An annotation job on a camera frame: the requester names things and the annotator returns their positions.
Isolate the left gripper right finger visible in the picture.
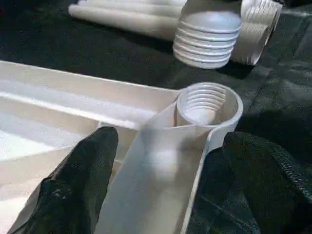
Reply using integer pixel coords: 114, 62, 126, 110
222, 132, 312, 234

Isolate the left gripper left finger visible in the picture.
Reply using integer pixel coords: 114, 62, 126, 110
7, 127, 119, 234

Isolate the white plastic table top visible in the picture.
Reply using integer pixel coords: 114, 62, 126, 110
0, 60, 244, 234

